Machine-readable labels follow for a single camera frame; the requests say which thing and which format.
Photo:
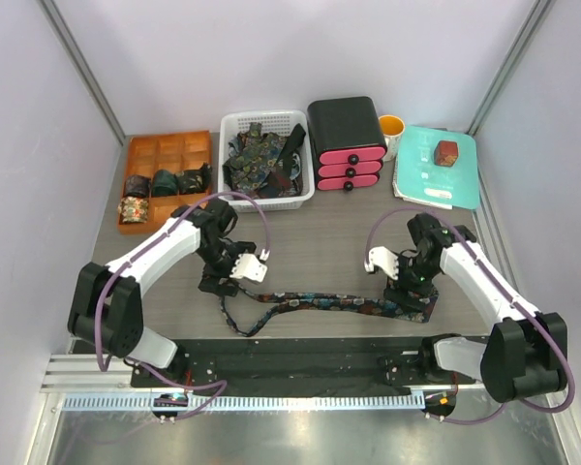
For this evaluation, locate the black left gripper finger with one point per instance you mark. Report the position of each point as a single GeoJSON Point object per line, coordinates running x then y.
{"type": "Point", "coordinates": [209, 284]}
{"type": "Point", "coordinates": [227, 289]}

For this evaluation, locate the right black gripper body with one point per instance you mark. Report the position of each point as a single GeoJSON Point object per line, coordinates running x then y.
{"type": "Point", "coordinates": [413, 274]}

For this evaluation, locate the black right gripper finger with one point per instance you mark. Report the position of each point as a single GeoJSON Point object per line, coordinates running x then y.
{"type": "Point", "coordinates": [413, 304]}
{"type": "Point", "coordinates": [394, 294]}

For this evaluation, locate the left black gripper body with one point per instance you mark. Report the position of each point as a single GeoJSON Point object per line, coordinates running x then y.
{"type": "Point", "coordinates": [221, 257]}

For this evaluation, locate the navy floral silk tie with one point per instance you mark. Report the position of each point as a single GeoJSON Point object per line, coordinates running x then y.
{"type": "Point", "coordinates": [284, 303]}

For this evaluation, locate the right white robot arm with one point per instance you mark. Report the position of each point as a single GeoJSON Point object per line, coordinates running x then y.
{"type": "Point", "coordinates": [525, 354]}

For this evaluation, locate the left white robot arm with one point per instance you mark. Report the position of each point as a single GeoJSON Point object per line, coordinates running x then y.
{"type": "Point", "coordinates": [107, 308]}

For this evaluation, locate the rolled black dotted tie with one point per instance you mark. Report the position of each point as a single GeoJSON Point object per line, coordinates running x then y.
{"type": "Point", "coordinates": [194, 181]}

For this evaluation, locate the rolled dark green tie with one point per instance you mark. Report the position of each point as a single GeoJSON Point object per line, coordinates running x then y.
{"type": "Point", "coordinates": [164, 184]}

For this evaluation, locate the green paisley tie in basket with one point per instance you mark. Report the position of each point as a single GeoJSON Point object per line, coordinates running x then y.
{"type": "Point", "coordinates": [253, 154]}

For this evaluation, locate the dark red patterned tie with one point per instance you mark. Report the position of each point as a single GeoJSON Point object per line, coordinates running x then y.
{"type": "Point", "coordinates": [279, 184]}

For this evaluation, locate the teal book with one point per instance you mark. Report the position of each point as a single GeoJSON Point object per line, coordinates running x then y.
{"type": "Point", "coordinates": [418, 178]}

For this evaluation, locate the rolled cream floral tie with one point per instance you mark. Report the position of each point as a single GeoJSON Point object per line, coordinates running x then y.
{"type": "Point", "coordinates": [133, 210]}

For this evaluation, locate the rolled brown patterned tie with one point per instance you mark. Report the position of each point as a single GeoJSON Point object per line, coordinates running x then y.
{"type": "Point", "coordinates": [137, 186]}

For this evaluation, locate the orange wooden divided tray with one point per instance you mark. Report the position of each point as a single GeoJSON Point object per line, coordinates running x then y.
{"type": "Point", "coordinates": [173, 152]}

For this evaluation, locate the red brown small box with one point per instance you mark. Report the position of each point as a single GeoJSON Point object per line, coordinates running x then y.
{"type": "Point", "coordinates": [446, 153]}

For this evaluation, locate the white plastic mesh basket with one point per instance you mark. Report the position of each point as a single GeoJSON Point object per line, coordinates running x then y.
{"type": "Point", "coordinates": [299, 167]}

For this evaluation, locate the black tie in basket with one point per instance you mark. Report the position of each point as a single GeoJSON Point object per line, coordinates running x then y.
{"type": "Point", "coordinates": [293, 142]}

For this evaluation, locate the black pink drawer organizer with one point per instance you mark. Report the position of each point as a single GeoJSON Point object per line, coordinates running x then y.
{"type": "Point", "coordinates": [347, 143]}

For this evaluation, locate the white mug yellow inside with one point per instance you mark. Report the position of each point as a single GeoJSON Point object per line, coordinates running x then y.
{"type": "Point", "coordinates": [393, 128]}

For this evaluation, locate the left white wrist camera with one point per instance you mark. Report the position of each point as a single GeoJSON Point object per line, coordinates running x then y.
{"type": "Point", "coordinates": [248, 267]}

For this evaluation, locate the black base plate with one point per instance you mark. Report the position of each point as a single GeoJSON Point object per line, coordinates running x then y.
{"type": "Point", "coordinates": [391, 349]}

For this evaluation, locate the white slotted cable duct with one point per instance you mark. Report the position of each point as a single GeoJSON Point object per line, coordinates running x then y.
{"type": "Point", "coordinates": [168, 402]}

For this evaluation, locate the aluminium frame rail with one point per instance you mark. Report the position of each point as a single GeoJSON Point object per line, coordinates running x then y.
{"type": "Point", "coordinates": [77, 373]}

